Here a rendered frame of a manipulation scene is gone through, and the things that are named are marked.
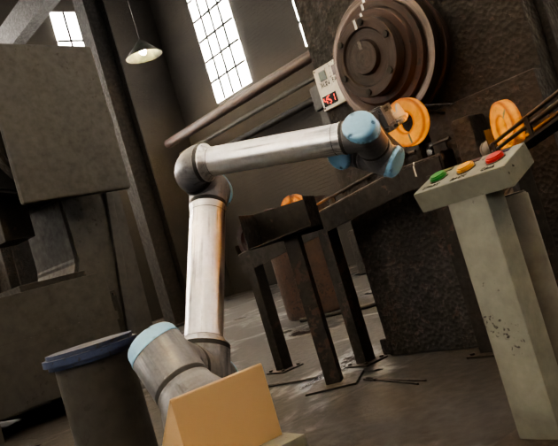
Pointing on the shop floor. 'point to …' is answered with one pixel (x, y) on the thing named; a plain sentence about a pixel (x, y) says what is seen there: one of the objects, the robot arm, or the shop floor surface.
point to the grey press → (55, 174)
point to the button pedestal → (507, 296)
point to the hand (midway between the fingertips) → (405, 116)
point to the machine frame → (380, 218)
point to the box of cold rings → (35, 344)
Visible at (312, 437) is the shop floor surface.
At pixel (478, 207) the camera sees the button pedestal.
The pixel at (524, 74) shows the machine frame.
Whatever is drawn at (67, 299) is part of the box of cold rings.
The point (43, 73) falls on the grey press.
